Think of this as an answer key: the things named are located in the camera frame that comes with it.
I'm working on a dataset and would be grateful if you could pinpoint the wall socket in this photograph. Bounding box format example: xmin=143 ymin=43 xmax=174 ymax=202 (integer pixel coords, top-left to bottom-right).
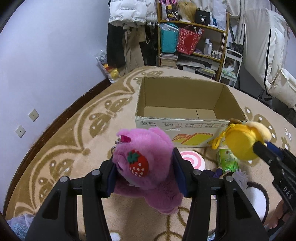
xmin=28 ymin=109 xmax=40 ymax=122
xmin=15 ymin=125 xmax=26 ymax=138

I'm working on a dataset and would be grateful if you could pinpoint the black box numbered 40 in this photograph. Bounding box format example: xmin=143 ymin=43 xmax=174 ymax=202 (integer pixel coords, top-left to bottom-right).
xmin=195 ymin=9 xmax=210 ymax=26

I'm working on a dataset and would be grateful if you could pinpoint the teal bag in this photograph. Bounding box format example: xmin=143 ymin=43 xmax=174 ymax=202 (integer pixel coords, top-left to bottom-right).
xmin=159 ymin=23 xmax=179 ymax=54

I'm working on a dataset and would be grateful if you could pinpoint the wooden shelf unit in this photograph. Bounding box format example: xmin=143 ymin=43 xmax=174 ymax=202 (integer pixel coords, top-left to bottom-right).
xmin=157 ymin=1 xmax=230 ymax=80

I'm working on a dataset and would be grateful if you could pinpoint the open cardboard box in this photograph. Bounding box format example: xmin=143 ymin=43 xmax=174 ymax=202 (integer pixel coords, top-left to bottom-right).
xmin=135 ymin=77 xmax=247 ymax=148

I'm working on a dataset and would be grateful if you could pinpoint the purple anime doll plush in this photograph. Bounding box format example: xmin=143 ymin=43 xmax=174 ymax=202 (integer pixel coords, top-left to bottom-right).
xmin=203 ymin=167 xmax=248 ymax=191

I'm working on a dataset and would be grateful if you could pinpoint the khaki trench coat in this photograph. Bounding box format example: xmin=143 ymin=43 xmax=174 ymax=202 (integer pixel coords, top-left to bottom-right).
xmin=121 ymin=26 xmax=145 ymax=75

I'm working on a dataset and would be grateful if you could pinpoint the floral curtain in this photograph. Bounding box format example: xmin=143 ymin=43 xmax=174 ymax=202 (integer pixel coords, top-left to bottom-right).
xmin=222 ymin=0 xmax=271 ymax=19

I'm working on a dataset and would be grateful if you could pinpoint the pink swirl lollipop plush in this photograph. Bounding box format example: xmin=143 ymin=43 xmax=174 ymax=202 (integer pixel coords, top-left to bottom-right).
xmin=180 ymin=151 xmax=205 ymax=171

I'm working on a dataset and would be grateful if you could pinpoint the white utility cart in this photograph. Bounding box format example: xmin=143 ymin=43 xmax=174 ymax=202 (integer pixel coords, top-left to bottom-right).
xmin=219 ymin=49 xmax=243 ymax=87

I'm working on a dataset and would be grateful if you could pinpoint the beige patterned carpet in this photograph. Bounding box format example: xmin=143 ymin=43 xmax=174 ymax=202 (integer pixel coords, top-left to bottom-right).
xmin=4 ymin=67 xmax=295 ymax=240

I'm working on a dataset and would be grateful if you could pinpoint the yellow dog plush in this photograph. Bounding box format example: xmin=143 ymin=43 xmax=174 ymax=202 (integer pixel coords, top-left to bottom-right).
xmin=212 ymin=118 xmax=272 ymax=161

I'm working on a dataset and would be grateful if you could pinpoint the white reclining chair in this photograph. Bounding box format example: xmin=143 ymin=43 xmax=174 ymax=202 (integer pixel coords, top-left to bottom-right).
xmin=243 ymin=8 xmax=295 ymax=108

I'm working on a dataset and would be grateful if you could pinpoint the plastic bag of toys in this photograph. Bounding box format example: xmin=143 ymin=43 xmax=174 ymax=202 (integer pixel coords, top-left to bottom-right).
xmin=95 ymin=49 xmax=121 ymax=83

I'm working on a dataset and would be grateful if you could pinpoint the lower wall socket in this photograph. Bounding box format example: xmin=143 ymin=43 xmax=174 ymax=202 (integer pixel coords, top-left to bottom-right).
xmin=15 ymin=125 xmax=26 ymax=138

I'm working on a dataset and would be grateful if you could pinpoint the person's right hand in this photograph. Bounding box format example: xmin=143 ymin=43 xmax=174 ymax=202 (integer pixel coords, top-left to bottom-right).
xmin=266 ymin=199 xmax=290 ymax=229

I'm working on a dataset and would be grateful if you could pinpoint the stack of books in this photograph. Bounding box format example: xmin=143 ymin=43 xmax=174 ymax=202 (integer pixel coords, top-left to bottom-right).
xmin=159 ymin=53 xmax=178 ymax=68

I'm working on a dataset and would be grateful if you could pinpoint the red shopping bag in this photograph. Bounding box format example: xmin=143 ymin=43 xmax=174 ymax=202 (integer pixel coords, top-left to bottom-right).
xmin=177 ymin=25 xmax=204 ymax=55

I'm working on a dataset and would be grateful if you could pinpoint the upper wall socket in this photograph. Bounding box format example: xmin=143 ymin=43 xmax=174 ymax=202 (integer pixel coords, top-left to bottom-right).
xmin=28 ymin=109 xmax=40 ymax=122

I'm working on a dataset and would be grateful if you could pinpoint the white puffer jacket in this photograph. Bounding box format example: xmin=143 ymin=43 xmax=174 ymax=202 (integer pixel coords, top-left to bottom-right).
xmin=109 ymin=0 xmax=157 ymax=28

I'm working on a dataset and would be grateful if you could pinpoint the pink strawberry bear plush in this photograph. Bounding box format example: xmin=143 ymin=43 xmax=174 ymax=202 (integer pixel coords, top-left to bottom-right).
xmin=112 ymin=127 xmax=183 ymax=214

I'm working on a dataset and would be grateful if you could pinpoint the blonde wig head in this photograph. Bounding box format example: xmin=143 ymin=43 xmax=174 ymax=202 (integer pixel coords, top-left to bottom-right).
xmin=178 ymin=1 xmax=198 ymax=23

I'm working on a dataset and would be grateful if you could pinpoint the green tissue pack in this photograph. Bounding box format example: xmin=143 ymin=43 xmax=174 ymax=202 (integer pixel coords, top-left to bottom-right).
xmin=216 ymin=148 xmax=239 ymax=173

